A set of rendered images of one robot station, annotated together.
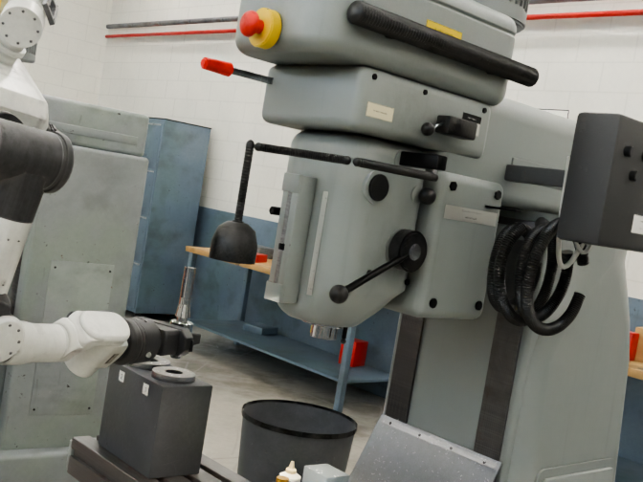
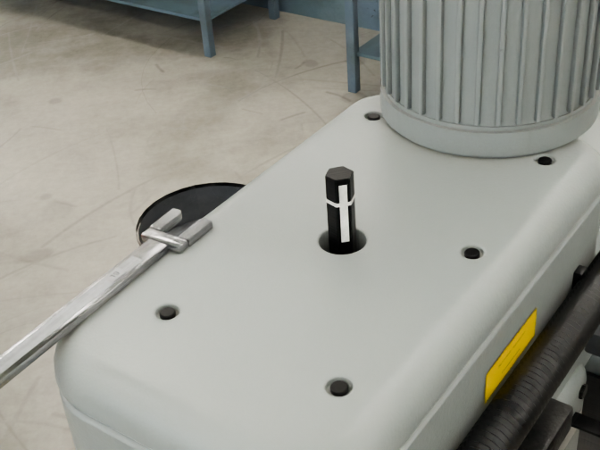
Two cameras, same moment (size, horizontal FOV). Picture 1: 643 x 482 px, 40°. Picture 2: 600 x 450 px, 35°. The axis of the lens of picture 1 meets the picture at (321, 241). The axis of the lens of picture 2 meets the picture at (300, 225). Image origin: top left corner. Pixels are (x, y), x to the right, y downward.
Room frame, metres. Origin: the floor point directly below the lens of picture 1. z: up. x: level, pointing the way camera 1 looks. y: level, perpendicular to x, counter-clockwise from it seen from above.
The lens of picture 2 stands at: (0.93, 0.10, 2.31)
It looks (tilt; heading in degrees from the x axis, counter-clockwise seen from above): 34 degrees down; 351
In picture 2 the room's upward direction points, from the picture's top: 5 degrees counter-clockwise
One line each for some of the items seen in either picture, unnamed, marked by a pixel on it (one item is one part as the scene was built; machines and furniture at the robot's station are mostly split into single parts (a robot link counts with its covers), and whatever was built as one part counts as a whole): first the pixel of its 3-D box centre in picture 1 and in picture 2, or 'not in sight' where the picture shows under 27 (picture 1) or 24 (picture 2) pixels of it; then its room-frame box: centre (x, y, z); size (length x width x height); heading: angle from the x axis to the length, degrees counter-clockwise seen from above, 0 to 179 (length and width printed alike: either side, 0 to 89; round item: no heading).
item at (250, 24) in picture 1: (253, 24); not in sight; (1.34, 0.16, 1.76); 0.04 x 0.03 x 0.04; 43
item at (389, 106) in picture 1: (378, 113); not in sight; (1.54, -0.06, 1.68); 0.34 x 0.24 x 0.10; 133
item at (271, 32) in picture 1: (264, 28); not in sight; (1.35, 0.14, 1.76); 0.06 x 0.02 x 0.06; 43
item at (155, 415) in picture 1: (154, 412); not in sight; (1.81, 0.29, 1.02); 0.22 x 0.12 x 0.20; 42
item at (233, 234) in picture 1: (234, 240); not in sight; (1.34, 0.13, 1.43); 0.07 x 0.07 x 0.06
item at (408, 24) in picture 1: (451, 48); (531, 377); (1.43, -0.15, 1.79); 0.45 x 0.04 x 0.04; 133
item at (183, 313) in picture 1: (186, 294); not in sight; (1.77, 0.25, 1.28); 0.03 x 0.03 x 0.11
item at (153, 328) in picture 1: (149, 339); not in sight; (1.69, 0.30, 1.19); 0.13 x 0.12 x 0.10; 60
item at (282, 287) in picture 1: (290, 238); not in sight; (1.43, 0.05, 1.45); 0.04 x 0.04 x 0.21; 43
